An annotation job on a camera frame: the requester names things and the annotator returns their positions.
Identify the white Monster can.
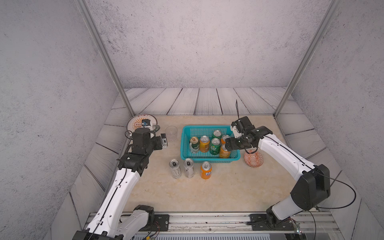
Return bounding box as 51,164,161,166
169,159,182,179
184,158,195,178

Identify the teal plastic basket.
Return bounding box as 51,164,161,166
180,125,241,163

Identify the orange fanta can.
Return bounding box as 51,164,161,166
201,161,212,180
221,135,230,145

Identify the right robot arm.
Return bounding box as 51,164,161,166
226,134,331,225

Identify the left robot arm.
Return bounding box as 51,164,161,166
73,129,168,240

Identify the orange can front right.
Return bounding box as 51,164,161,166
219,145,231,159

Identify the green can middle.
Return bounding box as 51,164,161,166
210,138,222,156

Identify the green can rear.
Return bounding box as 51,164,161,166
212,130,222,140

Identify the orange can middle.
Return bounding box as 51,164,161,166
200,136,210,153

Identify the decorated plate on stand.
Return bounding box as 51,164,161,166
127,114,158,132

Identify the gold green can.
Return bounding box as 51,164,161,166
190,137,200,154

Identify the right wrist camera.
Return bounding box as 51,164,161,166
231,116,255,138

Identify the wire plate stand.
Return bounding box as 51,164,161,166
126,125,161,140

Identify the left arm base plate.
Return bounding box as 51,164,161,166
139,214,170,233

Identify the aluminium mounting rail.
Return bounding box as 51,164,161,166
83,212,344,240

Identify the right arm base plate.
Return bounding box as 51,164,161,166
246,213,296,231

